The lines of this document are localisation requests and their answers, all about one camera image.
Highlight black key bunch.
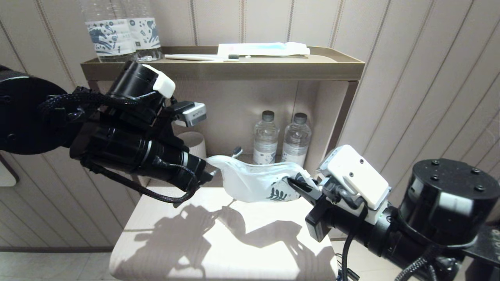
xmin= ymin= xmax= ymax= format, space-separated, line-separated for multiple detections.
xmin=337 ymin=254 xmax=359 ymax=281

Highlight braided arm cable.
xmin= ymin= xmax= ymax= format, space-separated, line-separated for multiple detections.
xmin=395 ymin=246 xmax=442 ymax=281
xmin=82 ymin=156 xmax=200 ymax=204

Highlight braided right arm cable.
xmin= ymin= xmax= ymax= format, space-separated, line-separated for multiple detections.
xmin=395 ymin=246 xmax=442 ymax=281

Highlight pale green toothbrush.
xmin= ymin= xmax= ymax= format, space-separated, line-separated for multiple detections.
xmin=210 ymin=146 xmax=243 ymax=175

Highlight braided left arm cable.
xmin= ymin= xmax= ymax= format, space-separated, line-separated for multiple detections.
xmin=82 ymin=156 xmax=200 ymax=204

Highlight white ribbed mug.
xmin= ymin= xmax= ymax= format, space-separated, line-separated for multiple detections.
xmin=178 ymin=132 xmax=207 ymax=160

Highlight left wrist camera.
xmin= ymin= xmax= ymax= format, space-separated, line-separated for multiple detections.
xmin=174 ymin=101 xmax=207 ymax=127

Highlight white toothbrush dark bristles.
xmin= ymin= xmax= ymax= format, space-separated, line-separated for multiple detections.
xmin=165 ymin=54 xmax=239 ymax=62

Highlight white blue plastic wrapper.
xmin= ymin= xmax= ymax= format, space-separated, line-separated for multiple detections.
xmin=206 ymin=155 xmax=321 ymax=203

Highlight small clear water bottle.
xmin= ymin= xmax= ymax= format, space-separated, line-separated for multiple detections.
xmin=281 ymin=113 xmax=312 ymax=167
xmin=253 ymin=110 xmax=280 ymax=165

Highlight brown open shelf unit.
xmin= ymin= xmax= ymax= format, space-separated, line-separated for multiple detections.
xmin=81 ymin=46 xmax=366 ymax=196

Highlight large clear water bottle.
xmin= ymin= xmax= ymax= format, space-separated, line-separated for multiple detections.
xmin=78 ymin=0 xmax=138 ymax=63
xmin=123 ymin=0 xmax=163 ymax=62

